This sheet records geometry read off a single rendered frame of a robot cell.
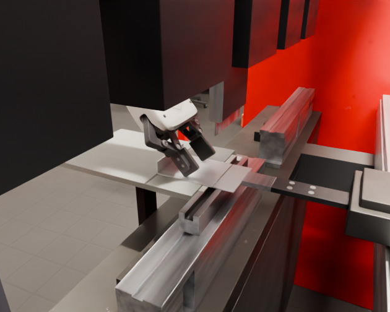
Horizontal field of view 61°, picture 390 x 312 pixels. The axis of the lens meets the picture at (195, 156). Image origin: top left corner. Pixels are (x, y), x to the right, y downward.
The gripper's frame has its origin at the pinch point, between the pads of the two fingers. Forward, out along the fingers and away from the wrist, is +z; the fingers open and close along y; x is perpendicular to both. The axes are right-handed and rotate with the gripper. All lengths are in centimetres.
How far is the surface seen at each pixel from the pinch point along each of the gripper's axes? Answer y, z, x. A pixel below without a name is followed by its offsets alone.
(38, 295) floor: 26, 16, 139
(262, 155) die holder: 32.8, 11.6, 6.0
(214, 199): -6.9, 6.1, -3.3
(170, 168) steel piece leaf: -1.8, -0.7, 4.2
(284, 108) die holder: 51, 6, 1
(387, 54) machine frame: 86, 13, -26
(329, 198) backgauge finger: -0.5, 15.0, -14.6
